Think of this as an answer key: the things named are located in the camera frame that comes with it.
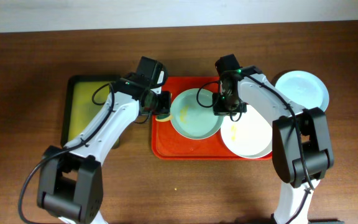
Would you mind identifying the yellow green sponge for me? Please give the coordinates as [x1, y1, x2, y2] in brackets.
[155, 114, 173, 122]

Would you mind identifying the mint green plate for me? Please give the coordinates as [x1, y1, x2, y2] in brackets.
[170, 88, 223, 140]

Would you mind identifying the white plate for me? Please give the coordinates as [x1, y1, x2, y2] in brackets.
[220, 105, 272, 159]

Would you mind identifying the light blue plate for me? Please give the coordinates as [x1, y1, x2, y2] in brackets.
[275, 70, 329, 111]

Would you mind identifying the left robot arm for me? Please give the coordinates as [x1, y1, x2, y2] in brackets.
[37, 70, 170, 223]

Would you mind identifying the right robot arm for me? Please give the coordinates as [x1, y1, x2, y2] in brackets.
[213, 65, 334, 223]

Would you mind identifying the red plastic tray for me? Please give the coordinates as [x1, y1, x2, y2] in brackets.
[152, 77, 272, 160]

